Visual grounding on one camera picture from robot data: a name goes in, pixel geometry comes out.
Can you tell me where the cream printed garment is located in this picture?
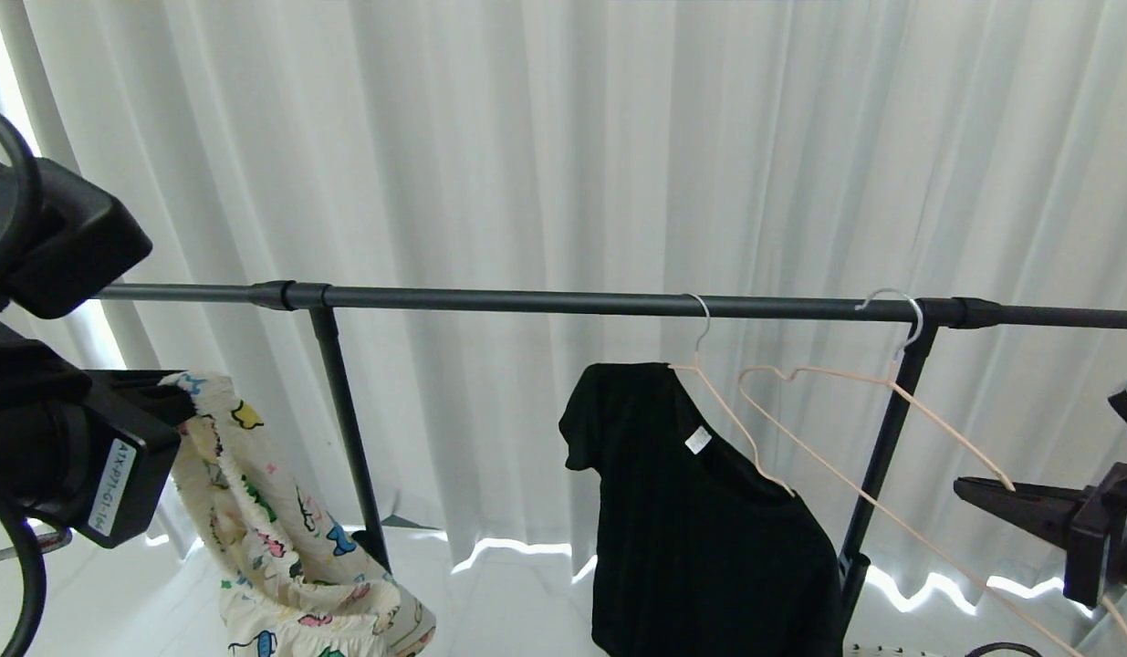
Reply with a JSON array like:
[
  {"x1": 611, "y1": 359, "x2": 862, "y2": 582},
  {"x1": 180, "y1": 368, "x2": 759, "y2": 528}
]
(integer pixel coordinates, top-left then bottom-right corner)
[{"x1": 157, "y1": 370, "x2": 436, "y2": 657}]

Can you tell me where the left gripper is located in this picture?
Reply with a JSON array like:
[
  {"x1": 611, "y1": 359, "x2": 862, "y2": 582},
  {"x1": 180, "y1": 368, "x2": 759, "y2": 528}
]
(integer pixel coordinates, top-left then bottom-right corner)
[{"x1": 0, "y1": 315, "x2": 195, "y2": 548}]

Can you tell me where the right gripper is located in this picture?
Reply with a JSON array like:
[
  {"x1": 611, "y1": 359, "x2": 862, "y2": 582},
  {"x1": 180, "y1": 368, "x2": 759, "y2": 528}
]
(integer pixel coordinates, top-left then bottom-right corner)
[{"x1": 953, "y1": 461, "x2": 1127, "y2": 608}]

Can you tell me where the black garment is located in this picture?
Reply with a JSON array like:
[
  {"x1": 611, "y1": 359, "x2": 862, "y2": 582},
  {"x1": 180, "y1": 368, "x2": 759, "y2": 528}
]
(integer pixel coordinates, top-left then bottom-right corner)
[{"x1": 558, "y1": 362, "x2": 847, "y2": 657}]

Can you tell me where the white laundry basket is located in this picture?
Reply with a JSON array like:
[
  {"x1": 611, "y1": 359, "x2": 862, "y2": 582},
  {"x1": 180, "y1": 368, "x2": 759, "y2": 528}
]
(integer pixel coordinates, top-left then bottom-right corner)
[{"x1": 841, "y1": 641, "x2": 1043, "y2": 657}]

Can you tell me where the white curtain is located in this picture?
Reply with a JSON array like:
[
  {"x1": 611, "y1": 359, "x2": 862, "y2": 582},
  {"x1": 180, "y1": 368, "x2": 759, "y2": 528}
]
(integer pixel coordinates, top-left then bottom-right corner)
[{"x1": 0, "y1": 0, "x2": 1127, "y2": 603}]

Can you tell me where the black clothes rack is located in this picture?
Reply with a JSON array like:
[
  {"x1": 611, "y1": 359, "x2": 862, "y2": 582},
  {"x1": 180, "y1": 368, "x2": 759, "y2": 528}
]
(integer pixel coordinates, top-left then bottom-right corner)
[{"x1": 93, "y1": 280, "x2": 1127, "y2": 640}]

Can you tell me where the pink clothes hanger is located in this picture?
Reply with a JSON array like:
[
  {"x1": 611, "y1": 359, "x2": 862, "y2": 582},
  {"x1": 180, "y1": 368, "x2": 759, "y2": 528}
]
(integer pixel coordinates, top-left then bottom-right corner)
[
  {"x1": 668, "y1": 294, "x2": 797, "y2": 498},
  {"x1": 736, "y1": 287, "x2": 1127, "y2": 657}
]

